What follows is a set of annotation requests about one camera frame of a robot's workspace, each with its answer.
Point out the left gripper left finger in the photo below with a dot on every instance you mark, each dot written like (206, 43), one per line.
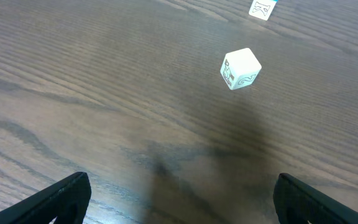
(63, 202)

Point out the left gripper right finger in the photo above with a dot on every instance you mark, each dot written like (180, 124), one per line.
(298, 203)

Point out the plain cream wooden block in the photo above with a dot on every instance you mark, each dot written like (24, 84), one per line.
(240, 68)

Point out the yellow wooden block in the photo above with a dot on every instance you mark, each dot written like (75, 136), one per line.
(262, 9)

